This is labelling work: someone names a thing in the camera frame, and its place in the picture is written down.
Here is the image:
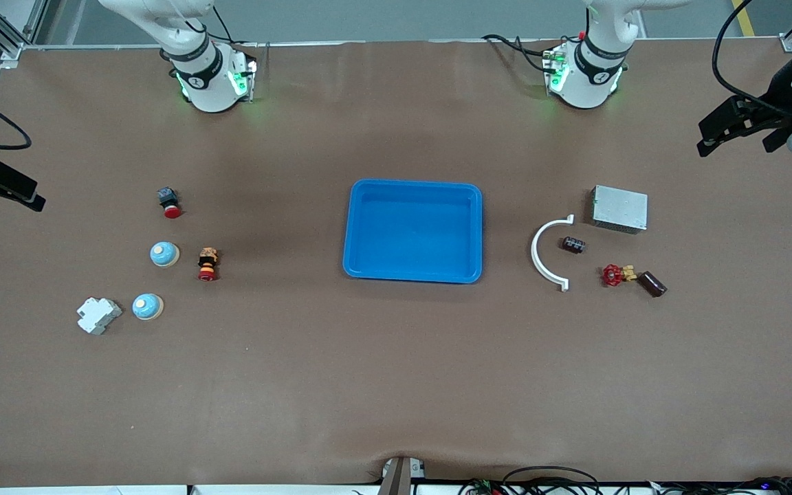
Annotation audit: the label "blue call bell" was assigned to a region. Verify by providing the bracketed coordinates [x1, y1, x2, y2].
[150, 241, 180, 268]
[132, 293, 164, 321]

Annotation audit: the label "blue plastic tray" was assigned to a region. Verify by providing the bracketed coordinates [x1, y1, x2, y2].
[342, 179, 483, 285]

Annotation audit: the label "brass valve with red handle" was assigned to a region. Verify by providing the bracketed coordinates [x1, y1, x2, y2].
[601, 264, 638, 287]

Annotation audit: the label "table edge bracket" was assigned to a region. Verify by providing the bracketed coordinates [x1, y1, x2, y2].
[379, 456, 426, 495]

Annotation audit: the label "white circuit breaker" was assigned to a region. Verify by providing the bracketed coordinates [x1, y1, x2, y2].
[77, 297, 123, 336]

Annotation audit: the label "black arm base cables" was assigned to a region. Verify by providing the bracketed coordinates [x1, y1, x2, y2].
[482, 33, 555, 73]

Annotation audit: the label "cable bundle with connectors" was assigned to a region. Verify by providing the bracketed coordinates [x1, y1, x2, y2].
[458, 466, 603, 495]

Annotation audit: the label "long dark brown capacitor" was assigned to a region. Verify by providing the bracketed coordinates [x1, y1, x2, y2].
[637, 271, 668, 298]

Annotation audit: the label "black cable bundle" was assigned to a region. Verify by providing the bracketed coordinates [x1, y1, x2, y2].
[650, 476, 792, 495]

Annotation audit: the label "white half-ring pipe clamp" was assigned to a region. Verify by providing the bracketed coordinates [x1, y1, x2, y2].
[531, 214, 575, 293]

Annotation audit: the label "red push button black body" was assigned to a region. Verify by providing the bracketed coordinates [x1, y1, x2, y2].
[157, 187, 182, 219]

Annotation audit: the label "silver metal box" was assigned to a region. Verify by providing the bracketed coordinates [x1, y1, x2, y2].
[591, 185, 648, 235]

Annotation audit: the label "red button with yellow collar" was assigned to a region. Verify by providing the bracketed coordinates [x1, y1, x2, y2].
[197, 247, 220, 282]

